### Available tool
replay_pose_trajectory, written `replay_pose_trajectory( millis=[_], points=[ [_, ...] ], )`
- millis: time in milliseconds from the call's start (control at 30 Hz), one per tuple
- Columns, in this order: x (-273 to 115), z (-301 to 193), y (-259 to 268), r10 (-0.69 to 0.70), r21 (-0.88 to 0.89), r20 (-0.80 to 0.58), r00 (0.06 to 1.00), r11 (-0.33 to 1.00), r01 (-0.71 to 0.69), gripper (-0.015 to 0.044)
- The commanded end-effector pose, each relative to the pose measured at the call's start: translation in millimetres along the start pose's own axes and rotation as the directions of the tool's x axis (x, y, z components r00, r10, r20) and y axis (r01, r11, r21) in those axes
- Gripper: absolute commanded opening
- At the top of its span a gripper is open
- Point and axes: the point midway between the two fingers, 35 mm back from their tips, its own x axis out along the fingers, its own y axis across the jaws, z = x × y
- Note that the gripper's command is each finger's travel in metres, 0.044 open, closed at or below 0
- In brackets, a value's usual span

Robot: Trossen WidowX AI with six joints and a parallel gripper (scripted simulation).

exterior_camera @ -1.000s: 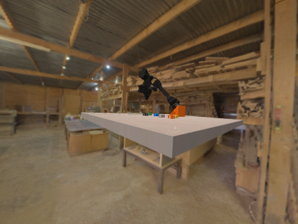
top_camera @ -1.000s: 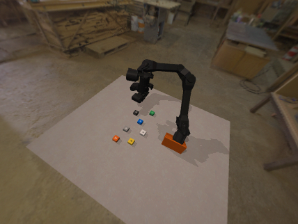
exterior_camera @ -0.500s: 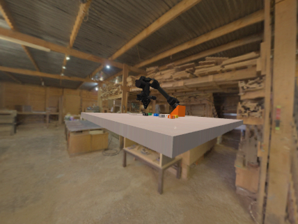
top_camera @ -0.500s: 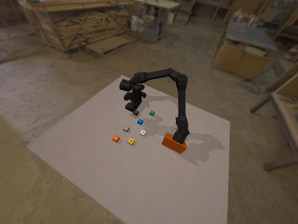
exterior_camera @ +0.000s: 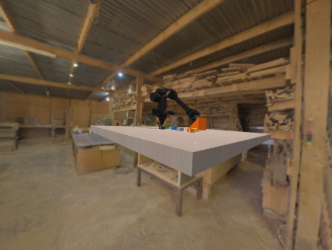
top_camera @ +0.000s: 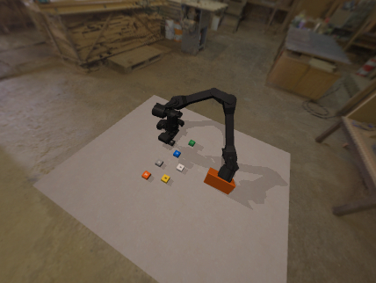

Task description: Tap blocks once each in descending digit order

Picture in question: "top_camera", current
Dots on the yellow block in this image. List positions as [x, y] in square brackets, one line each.
[165, 179]

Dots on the blue block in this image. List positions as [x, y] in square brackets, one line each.
[176, 153]

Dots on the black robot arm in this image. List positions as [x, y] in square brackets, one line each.
[228, 101]

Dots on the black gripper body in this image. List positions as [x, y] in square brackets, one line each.
[171, 129]

